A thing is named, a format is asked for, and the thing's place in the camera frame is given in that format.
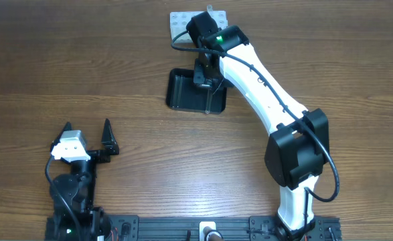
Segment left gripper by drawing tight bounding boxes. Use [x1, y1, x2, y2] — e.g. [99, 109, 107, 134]
[50, 118, 121, 165]

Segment black tray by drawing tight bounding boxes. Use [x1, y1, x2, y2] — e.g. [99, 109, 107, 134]
[165, 68, 229, 115]

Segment white test tube rack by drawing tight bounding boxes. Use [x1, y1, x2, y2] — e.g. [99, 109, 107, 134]
[169, 11, 229, 44]

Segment mounting rail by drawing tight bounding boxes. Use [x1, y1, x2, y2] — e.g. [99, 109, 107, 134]
[45, 214, 343, 241]

